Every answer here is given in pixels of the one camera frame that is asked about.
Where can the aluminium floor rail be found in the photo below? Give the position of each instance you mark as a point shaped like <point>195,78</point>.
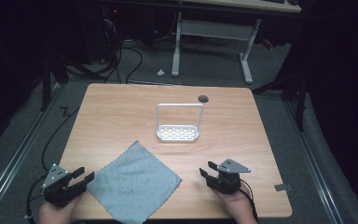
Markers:
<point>315,165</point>
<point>14,155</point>

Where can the crumpled white paper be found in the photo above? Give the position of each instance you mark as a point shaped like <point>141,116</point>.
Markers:
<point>160,72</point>

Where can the grey tape piece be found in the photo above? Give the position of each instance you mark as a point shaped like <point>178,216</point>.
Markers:
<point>282,187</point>

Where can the red object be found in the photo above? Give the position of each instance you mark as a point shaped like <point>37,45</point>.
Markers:
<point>267,44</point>

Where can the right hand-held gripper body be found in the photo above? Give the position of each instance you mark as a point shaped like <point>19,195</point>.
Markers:
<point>229,177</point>

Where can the white towel rack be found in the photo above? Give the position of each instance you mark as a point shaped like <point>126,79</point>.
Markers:
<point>178,132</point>

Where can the grey cloth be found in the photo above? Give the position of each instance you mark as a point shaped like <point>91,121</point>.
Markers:
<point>134,184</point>

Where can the person's left hand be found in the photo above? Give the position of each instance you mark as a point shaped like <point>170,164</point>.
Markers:
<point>57,211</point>

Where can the black metal stand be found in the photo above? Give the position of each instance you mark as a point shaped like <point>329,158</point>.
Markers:
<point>48,71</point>
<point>298,93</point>

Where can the person's right hand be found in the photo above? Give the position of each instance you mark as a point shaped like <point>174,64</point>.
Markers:
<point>234,207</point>

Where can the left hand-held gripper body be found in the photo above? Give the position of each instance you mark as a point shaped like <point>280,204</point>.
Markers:
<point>57,186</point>

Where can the white standing desk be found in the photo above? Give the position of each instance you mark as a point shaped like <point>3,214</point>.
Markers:
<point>220,29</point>

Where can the black round table grommet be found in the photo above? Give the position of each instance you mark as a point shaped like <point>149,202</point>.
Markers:
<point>203,99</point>

